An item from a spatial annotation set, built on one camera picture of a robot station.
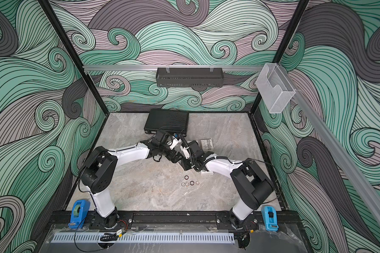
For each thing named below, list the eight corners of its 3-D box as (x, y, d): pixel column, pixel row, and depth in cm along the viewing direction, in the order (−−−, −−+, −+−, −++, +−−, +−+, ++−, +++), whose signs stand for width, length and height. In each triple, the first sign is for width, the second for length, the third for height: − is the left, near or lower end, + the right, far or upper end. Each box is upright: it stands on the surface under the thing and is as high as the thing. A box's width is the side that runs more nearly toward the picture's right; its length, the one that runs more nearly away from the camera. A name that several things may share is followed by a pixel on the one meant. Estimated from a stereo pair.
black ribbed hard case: (144, 133, 108) (143, 129, 104) (152, 112, 122) (151, 107, 118) (186, 137, 106) (186, 132, 102) (189, 114, 120) (189, 110, 116)
